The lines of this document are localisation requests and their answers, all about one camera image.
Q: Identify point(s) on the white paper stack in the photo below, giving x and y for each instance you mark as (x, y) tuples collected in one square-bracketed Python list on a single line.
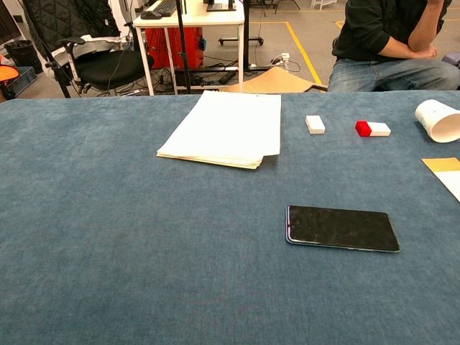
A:
[(226, 125)]

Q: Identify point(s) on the black power strip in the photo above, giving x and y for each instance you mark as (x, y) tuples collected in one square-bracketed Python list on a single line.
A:
[(228, 76)]

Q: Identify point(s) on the small white block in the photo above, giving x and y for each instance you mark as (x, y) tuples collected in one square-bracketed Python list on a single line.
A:
[(315, 124)]

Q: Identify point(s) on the brown cardboard sheet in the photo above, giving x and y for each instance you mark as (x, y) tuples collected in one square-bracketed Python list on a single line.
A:
[(273, 81)]

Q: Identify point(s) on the black tripod stand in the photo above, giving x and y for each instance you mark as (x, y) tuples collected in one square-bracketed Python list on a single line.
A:
[(182, 54), (59, 77)]

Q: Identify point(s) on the white power strip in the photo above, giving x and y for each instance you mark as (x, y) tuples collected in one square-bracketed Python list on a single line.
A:
[(285, 56)]

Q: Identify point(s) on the blue fabric table cover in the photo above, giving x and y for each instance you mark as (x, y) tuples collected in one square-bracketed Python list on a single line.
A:
[(108, 215)]

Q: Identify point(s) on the black rolling stand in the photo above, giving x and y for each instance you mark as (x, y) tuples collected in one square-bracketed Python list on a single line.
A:
[(248, 36)]

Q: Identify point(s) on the red cabinet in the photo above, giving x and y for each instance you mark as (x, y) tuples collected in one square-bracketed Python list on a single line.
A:
[(172, 46)]

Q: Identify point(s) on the red and white block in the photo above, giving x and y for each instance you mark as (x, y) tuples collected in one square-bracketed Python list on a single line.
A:
[(381, 129)]

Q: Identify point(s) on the white desk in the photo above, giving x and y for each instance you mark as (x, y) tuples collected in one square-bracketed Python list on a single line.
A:
[(190, 20)]

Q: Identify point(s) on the black office chair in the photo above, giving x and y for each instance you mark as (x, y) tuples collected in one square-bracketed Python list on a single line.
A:
[(108, 66)]

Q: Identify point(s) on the black monitor stand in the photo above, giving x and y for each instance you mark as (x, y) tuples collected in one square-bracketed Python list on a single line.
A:
[(221, 6)]

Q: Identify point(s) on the black computer mouse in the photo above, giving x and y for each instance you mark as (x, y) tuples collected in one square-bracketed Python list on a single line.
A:
[(150, 15)]

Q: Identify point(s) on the black keyboard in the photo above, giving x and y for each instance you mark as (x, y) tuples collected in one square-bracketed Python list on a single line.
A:
[(164, 7)]

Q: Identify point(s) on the seated person in jeans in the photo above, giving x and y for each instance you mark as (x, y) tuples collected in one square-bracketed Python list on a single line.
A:
[(366, 28)]

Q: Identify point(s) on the white paper cup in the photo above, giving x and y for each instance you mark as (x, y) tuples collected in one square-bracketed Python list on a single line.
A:
[(431, 115)]

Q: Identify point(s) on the tan and white card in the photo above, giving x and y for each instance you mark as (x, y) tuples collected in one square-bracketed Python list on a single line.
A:
[(449, 176)]

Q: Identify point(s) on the blue plastic crate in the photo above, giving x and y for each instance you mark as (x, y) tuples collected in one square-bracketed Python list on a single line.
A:
[(23, 81)]

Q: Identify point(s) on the black quilted jacket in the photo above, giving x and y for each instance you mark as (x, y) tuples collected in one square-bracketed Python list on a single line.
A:
[(54, 18)]

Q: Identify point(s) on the black waste bin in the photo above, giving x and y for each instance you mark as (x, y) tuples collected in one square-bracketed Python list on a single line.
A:
[(21, 54)]

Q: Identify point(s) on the orange object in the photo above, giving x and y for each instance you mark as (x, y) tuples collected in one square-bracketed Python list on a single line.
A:
[(7, 70)]

